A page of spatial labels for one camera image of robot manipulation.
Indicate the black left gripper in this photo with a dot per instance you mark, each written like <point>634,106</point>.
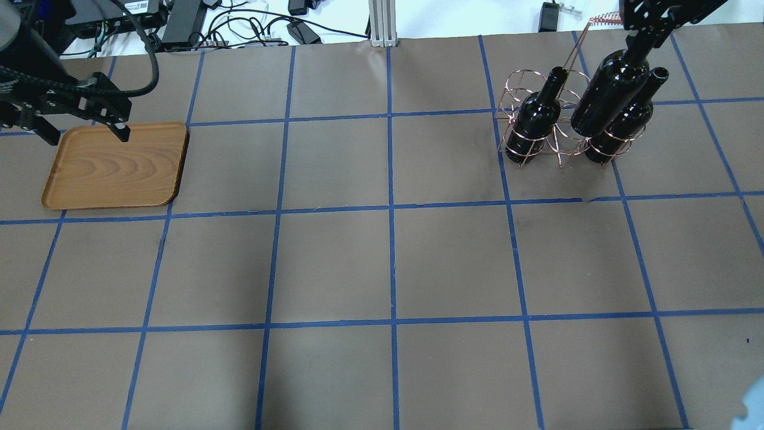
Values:
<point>89,103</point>

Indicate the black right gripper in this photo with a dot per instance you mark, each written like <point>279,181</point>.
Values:
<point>652,22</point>

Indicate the dark wine bottle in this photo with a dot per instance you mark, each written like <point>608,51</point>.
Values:
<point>535,119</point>
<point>616,81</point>
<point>629,124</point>

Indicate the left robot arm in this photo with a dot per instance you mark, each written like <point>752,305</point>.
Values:
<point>36,83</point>

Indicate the wooden tray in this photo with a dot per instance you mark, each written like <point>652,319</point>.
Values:
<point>93,169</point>

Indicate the black power adapter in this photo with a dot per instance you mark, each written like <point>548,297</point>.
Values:
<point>548,19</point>

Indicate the copper wire bottle basket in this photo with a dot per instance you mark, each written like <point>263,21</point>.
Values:
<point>563,142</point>

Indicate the aluminium frame post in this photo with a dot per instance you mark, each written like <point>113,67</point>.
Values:
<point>382,21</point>

